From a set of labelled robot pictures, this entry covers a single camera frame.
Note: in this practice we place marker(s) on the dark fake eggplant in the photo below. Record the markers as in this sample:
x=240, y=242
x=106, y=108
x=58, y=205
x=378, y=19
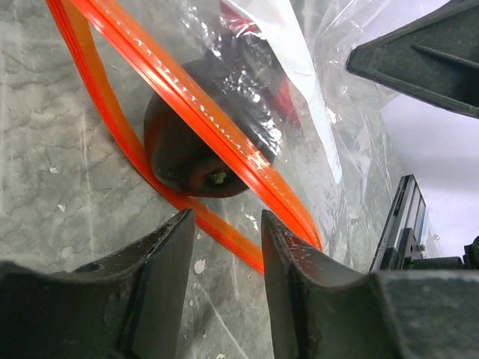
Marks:
x=236, y=71

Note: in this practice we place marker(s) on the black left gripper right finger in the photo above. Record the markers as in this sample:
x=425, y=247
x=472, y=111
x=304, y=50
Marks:
x=319, y=308

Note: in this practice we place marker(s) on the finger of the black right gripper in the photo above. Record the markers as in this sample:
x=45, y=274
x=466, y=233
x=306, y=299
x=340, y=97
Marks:
x=433, y=59

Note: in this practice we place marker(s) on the aluminium frame rail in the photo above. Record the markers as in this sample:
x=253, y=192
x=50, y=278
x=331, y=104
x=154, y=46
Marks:
x=408, y=241

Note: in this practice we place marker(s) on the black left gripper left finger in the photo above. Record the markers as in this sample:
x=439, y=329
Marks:
x=128, y=304

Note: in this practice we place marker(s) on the orange zip bag with vegetables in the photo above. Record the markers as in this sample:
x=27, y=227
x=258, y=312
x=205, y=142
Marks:
x=333, y=179

